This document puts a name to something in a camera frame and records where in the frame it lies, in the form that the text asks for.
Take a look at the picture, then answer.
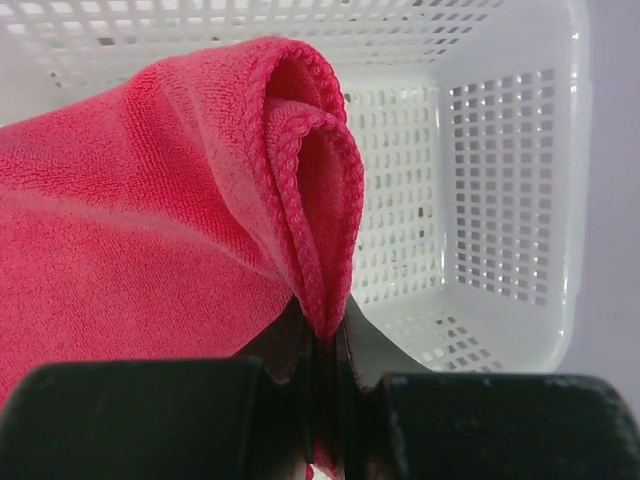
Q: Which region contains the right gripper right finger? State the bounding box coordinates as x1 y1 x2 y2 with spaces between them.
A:
335 301 639 479

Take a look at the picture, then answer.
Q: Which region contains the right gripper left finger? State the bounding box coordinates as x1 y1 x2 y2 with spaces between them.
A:
1 300 313 479

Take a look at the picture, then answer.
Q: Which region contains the pink microfiber towel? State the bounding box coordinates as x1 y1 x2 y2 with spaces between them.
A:
1 37 364 393

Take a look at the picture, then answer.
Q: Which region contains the white perforated plastic basket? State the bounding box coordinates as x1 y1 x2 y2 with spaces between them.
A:
1 1 592 372

